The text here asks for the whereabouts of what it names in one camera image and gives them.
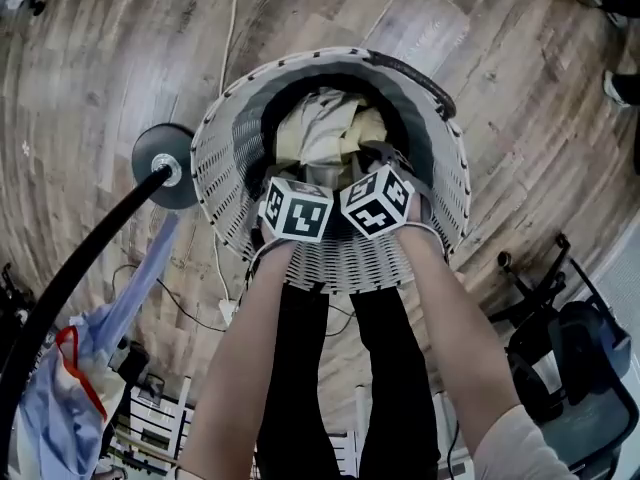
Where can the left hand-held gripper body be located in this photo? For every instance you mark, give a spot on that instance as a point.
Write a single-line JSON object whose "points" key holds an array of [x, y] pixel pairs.
{"points": [[300, 213]]}

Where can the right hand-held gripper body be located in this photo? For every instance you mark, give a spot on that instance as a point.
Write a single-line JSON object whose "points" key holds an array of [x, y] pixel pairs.
{"points": [[375, 203]]}

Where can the yellow clothes garment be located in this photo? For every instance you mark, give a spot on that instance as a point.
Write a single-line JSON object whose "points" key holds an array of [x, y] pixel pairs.
{"points": [[367, 128]]}

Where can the pale yellow garment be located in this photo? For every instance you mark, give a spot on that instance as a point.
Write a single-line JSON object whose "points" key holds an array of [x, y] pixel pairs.
{"points": [[320, 133]]}

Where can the black coat rack stand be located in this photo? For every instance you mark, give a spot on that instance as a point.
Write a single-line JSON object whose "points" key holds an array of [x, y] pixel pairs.
{"points": [[100, 240]]}

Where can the white and blue garment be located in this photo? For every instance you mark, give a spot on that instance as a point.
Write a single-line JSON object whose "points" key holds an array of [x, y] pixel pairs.
{"points": [[60, 428]]}

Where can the person's right forearm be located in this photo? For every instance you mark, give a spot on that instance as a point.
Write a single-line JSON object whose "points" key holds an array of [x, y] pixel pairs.
{"points": [[460, 338]]}

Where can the person's left forearm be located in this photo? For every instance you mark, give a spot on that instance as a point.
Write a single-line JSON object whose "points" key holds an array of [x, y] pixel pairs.
{"points": [[235, 368]]}

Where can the white woven laundry basket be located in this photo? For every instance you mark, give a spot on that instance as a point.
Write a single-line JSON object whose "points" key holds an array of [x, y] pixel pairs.
{"points": [[220, 178]]}

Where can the small white power strip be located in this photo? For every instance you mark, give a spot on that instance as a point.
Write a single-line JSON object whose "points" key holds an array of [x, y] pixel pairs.
{"points": [[229, 312]]}

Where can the person's black trousers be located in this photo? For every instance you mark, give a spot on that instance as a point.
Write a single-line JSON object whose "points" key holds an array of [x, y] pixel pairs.
{"points": [[295, 378]]}

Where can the black office chair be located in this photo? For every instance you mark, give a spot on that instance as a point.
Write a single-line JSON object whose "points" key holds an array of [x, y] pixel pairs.
{"points": [[575, 348]]}

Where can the person's white shirt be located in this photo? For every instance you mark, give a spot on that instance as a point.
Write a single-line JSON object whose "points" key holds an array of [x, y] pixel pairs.
{"points": [[515, 448]]}

